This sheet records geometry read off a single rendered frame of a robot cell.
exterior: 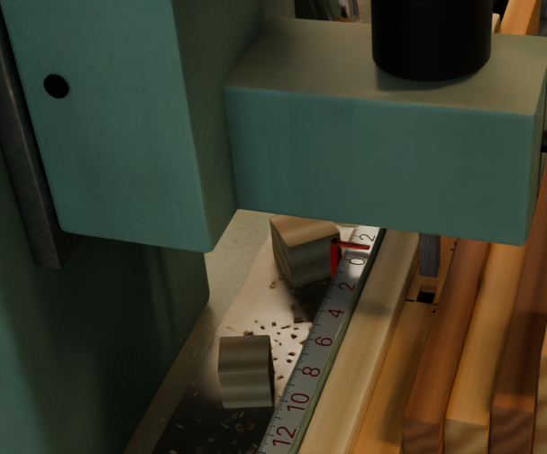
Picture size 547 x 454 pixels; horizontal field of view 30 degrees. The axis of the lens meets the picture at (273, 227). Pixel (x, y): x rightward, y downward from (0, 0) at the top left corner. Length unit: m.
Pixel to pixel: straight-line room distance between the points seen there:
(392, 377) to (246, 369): 0.18
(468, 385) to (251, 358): 0.22
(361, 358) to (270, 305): 0.26
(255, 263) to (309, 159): 0.32
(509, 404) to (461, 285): 0.08
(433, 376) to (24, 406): 0.21
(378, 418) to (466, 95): 0.15
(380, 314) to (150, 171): 0.14
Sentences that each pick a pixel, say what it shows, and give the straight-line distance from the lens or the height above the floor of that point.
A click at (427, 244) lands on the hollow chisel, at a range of 0.52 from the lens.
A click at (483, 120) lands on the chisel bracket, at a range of 0.43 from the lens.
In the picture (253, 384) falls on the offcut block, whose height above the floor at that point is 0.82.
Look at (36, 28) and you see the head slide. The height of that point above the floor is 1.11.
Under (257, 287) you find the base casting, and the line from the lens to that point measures 0.76.
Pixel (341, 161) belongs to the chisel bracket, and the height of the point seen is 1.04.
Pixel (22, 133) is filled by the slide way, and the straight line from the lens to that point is 0.47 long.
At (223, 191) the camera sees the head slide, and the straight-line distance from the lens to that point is 0.47.
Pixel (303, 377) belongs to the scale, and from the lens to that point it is 0.47.
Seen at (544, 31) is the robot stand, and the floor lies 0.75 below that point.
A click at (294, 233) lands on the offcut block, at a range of 0.74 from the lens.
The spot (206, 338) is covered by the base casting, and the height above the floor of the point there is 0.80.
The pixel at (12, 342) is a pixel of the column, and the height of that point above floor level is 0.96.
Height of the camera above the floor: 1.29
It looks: 37 degrees down
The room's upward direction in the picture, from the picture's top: 6 degrees counter-clockwise
